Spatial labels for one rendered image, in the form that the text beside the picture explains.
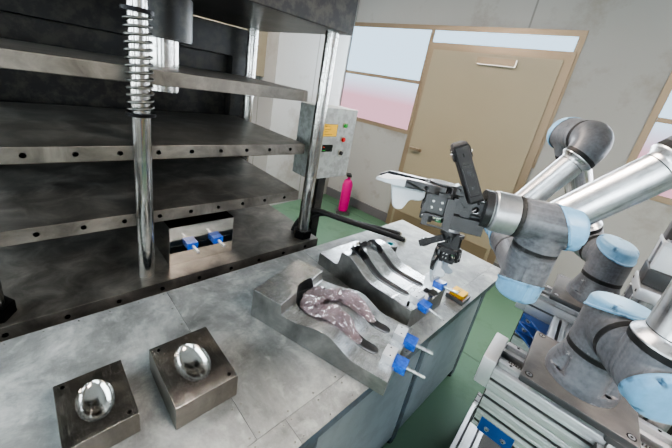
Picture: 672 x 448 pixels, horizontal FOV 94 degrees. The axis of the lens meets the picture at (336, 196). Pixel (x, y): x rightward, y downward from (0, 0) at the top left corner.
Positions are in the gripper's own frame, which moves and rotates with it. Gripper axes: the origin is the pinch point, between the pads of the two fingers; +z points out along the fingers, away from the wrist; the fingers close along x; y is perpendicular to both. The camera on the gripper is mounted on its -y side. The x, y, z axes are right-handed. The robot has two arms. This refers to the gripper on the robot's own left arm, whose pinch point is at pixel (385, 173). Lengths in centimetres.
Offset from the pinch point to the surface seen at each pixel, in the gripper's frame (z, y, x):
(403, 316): -16, 55, 48
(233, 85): 70, -15, 55
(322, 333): 9, 54, 22
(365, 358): -6, 58, 23
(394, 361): -14, 56, 24
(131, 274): 87, 63, 30
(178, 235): 78, 48, 42
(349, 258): 10, 45, 62
